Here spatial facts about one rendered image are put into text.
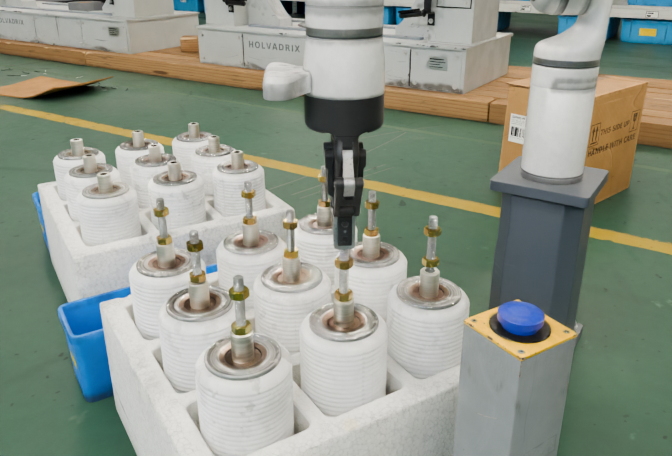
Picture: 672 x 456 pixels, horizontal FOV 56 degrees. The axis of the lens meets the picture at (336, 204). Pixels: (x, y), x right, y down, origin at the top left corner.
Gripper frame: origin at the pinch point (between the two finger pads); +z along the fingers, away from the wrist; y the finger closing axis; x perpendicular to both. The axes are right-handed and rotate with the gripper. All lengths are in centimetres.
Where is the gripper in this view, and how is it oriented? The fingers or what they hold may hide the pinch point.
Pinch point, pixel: (343, 230)
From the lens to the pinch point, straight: 64.5
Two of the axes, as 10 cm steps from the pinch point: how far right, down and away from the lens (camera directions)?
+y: -0.7, -3.6, 9.3
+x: -10.0, 0.3, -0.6
